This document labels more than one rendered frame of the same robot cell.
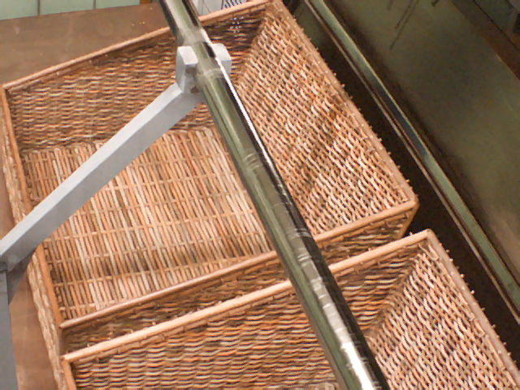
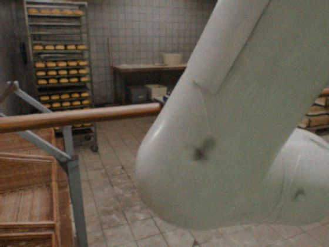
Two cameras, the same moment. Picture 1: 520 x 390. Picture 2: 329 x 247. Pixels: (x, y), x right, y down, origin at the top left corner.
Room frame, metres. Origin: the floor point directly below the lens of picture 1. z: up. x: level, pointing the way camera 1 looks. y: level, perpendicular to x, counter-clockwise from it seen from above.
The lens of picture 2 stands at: (1.57, 0.60, 1.34)
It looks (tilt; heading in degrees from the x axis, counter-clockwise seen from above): 17 degrees down; 181
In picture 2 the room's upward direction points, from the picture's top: straight up
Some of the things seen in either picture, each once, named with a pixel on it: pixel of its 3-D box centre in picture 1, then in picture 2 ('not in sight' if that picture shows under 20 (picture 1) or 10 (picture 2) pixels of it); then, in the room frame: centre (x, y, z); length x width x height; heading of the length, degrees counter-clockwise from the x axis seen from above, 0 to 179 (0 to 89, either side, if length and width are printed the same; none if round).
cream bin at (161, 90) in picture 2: not in sight; (154, 92); (-3.82, 0.40, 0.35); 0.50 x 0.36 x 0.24; 24
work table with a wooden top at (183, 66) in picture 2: not in sight; (167, 86); (-3.92, 0.65, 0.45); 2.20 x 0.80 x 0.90; 113
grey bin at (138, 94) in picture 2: not in sight; (136, 93); (-3.65, 0.01, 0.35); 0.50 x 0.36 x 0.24; 23
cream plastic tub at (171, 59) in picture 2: not in sight; (172, 59); (-4.06, 0.76, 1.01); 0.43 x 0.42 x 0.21; 113
